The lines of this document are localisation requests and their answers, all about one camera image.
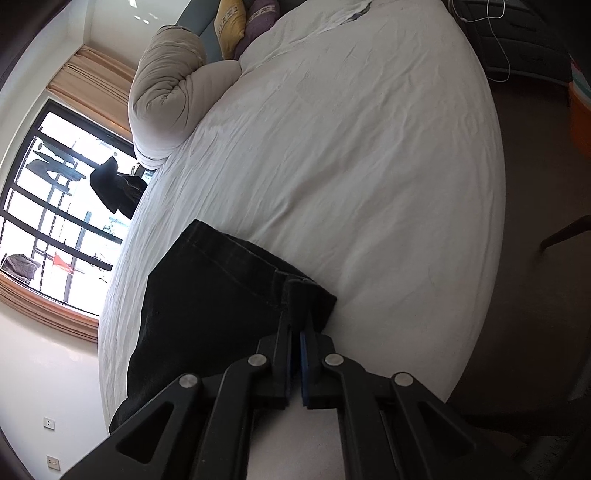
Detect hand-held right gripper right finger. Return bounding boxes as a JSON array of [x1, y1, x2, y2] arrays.
[[300, 310, 532, 480]]

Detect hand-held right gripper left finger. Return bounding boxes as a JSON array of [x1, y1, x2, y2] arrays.
[[60, 310, 293, 480]]

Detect black pants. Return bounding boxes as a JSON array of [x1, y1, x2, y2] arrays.
[[109, 219, 338, 435]]

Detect white bed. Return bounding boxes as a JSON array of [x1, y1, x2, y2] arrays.
[[98, 0, 505, 415]]

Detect black hanging garment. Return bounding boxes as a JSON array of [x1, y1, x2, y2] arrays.
[[89, 156, 148, 217]]

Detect black framed window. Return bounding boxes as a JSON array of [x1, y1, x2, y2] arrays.
[[0, 98, 149, 319]]

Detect dark wooden chair leg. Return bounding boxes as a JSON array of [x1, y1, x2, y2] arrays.
[[539, 216, 591, 253]]

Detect rolled beige duvet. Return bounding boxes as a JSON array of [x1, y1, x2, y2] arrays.
[[128, 25, 243, 169]]

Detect beige curtain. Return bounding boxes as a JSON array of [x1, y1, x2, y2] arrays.
[[48, 46, 138, 137]]

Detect yellow pillow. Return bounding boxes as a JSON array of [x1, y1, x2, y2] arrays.
[[216, 0, 247, 60]]

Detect purple pillow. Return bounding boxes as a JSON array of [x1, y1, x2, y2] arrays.
[[235, 0, 281, 60]]

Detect dark grey nightstand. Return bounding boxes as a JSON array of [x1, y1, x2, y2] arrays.
[[442, 0, 573, 85]]

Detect white cable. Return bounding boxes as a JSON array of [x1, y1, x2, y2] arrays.
[[451, 0, 511, 82]]

